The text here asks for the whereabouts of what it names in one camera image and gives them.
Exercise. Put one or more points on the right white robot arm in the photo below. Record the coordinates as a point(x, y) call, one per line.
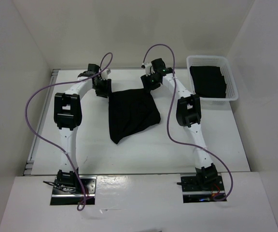
point(188, 116)

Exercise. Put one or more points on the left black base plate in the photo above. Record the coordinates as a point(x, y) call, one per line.
point(62, 195)

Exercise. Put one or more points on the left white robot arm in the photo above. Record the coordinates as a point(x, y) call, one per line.
point(68, 117)

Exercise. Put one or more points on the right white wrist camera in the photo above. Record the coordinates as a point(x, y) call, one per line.
point(147, 67)

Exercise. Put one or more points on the black skirt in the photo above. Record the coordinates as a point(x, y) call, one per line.
point(131, 111)

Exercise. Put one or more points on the black folded skirts stack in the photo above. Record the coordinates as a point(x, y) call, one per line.
point(208, 81)

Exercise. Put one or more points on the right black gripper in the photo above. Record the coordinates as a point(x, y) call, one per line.
point(145, 80)

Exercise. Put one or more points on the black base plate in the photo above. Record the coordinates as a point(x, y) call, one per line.
point(193, 192)
point(62, 195)

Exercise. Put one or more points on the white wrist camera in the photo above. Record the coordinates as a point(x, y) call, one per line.
point(104, 75)
point(147, 67)

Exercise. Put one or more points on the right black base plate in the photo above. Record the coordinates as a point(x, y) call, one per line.
point(193, 192)

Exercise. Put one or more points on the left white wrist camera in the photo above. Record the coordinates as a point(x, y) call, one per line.
point(104, 75)

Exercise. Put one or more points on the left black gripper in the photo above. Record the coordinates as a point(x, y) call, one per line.
point(107, 91)

